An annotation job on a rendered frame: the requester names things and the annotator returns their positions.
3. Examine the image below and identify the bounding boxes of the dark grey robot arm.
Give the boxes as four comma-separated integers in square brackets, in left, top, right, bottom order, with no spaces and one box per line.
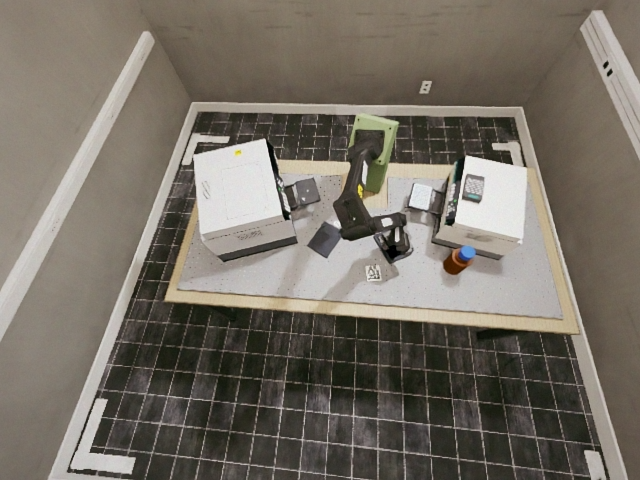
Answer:
[333,129,415,256]

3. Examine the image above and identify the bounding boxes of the brown bottle with blue cap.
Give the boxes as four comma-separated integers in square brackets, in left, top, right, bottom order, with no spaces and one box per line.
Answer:
[443,246,475,275]

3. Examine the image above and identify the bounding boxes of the white multi-well plate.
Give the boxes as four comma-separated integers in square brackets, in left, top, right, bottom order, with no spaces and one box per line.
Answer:
[409,183,432,210]

